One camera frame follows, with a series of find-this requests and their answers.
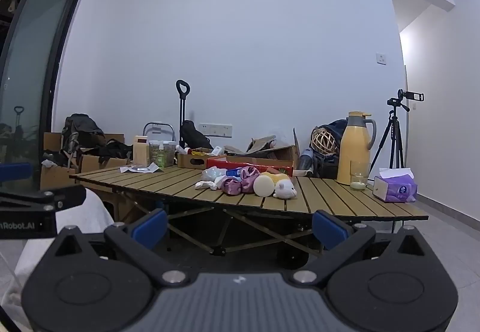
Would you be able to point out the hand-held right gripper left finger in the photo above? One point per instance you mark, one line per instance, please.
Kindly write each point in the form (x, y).
(150, 230)

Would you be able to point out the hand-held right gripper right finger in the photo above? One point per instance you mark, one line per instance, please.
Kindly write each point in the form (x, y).
(330, 230)

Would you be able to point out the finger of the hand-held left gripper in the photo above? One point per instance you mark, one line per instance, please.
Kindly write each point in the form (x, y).
(15, 171)
(67, 196)

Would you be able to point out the yellow and white plush toy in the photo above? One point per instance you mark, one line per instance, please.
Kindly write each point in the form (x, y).
(285, 189)

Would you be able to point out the white towel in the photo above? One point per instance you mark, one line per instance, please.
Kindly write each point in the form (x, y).
(263, 187)

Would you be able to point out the pale blue soft bundle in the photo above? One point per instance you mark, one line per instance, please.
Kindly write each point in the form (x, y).
(213, 173)

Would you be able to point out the pink satin cloth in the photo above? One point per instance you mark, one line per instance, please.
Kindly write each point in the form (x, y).
(231, 185)
(249, 176)

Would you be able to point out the red cardboard box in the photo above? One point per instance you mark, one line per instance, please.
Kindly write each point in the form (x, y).
(225, 161)

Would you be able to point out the brown cardboard box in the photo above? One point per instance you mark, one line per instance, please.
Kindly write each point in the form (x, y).
(94, 164)
(52, 140)
(56, 177)

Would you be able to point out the white cloth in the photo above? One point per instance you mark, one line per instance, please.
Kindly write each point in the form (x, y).
(93, 209)

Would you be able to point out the glass cup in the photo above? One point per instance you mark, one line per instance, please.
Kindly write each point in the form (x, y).
(359, 180)

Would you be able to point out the white paper packaging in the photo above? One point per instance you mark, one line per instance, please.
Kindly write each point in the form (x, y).
(144, 168)

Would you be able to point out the grey backpack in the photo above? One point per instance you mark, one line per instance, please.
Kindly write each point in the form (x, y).
(80, 129)

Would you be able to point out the black cloth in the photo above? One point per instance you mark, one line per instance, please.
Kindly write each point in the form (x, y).
(116, 148)

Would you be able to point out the green liquid bottle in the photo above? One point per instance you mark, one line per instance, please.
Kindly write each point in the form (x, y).
(161, 160)

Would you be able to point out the white socks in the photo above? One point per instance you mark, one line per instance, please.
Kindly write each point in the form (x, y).
(205, 185)

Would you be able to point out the blue water bottle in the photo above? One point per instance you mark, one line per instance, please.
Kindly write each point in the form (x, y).
(305, 161)

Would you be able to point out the wooden slat folding table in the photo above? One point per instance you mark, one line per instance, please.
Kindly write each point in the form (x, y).
(221, 250)

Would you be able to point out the yellow thermos jug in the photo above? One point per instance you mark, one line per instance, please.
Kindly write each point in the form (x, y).
(352, 155)

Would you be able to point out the beige carton box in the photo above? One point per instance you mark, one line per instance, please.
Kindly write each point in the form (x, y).
(141, 152)

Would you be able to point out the purple tissue box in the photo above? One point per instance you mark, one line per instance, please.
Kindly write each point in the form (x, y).
(399, 189)

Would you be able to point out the clear storage jar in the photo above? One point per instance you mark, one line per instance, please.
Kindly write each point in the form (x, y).
(170, 152)

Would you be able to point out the white bottle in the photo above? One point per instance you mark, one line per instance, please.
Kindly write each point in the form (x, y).
(182, 149)

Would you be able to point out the rattan ball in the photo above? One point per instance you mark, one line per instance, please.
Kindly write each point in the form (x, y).
(323, 140)

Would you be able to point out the large open cardboard box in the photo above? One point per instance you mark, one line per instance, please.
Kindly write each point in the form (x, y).
(270, 154)

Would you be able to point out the dark blue backpack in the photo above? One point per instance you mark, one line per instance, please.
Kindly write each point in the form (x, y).
(335, 129)

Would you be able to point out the blue and white packet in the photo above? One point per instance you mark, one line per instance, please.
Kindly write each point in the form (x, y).
(234, 172)

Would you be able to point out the black bag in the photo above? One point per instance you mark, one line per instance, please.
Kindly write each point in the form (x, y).
(193, 135)

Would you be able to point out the black tripod with phone holder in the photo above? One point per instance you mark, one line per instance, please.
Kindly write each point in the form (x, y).
(393, 129)

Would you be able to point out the sliding glass door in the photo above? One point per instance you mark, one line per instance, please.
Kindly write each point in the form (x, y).
(37, 36)

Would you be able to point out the grey metal frame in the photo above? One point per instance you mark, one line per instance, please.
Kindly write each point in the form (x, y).
(159, 124)

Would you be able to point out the white wall socket strip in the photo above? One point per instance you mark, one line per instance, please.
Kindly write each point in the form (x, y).
(215, 130)

